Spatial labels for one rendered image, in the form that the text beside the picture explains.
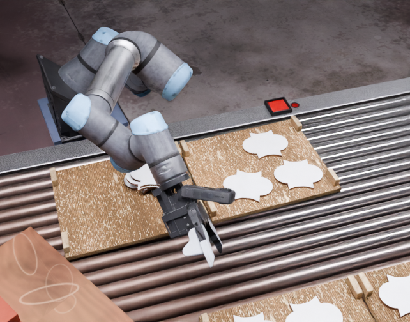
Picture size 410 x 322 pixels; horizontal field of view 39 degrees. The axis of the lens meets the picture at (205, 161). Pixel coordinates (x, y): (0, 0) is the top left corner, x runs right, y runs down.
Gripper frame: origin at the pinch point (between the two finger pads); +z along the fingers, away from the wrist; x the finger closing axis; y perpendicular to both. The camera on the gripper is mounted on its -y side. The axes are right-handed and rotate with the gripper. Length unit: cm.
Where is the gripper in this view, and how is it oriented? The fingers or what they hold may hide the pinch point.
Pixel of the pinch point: (220, 259)
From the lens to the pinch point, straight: 129.7
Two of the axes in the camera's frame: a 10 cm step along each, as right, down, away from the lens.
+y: -8.9, 4.2, 1.6
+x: -1.5, 0.4, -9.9
